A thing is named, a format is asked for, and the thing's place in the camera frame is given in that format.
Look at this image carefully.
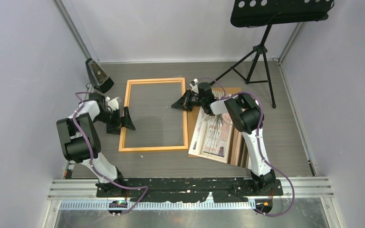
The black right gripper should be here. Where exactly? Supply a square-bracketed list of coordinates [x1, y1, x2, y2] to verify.
[171, 89, 204, 112]

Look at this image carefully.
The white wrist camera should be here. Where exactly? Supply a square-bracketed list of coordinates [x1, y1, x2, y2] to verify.
[189, 78, 199, 94]
[105, 96, 122, 111]

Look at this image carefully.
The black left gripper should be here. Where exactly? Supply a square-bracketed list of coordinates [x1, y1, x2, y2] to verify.
[95, 106, 135, 135]

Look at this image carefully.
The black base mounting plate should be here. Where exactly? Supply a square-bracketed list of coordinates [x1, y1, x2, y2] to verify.
[96, 177, 283, 203]

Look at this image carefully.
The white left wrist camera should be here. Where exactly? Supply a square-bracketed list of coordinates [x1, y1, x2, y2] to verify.
[105, 96, 122, 111]

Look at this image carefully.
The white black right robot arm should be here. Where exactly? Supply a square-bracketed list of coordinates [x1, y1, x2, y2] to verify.
[171, 82, 276, 195]

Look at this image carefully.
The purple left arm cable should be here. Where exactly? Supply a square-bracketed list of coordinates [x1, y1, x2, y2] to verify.
[72, 91, 149, 216]

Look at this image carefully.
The illustrated photo print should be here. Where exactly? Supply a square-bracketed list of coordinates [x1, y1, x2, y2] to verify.
[188, 107, 235, 163]

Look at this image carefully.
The brown backing board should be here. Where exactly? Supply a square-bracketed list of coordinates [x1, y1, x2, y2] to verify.
[187, 87, 252, 167]

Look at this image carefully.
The orange wooden picture frame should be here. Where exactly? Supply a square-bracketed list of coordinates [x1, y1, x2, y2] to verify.
[118, 77, 189, 152]

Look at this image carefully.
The black metronome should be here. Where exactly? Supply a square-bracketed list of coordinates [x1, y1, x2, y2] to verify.
[85, 58, 114, 94]

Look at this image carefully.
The aluminium rail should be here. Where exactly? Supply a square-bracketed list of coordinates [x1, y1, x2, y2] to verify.
[48, 177, 334, 202]

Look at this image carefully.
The clear acrylic sheet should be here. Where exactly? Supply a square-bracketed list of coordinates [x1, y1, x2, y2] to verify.
[125, 82, 184, 148]

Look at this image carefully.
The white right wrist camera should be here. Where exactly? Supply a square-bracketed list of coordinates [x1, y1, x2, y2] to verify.
[189, 78, 199, 94]

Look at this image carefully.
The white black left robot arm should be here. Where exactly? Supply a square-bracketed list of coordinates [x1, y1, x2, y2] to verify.
[56, 92, 135, 197]

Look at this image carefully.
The black music stand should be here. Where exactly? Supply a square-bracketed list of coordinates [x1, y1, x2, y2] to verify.
[211, 0, 335, 109]

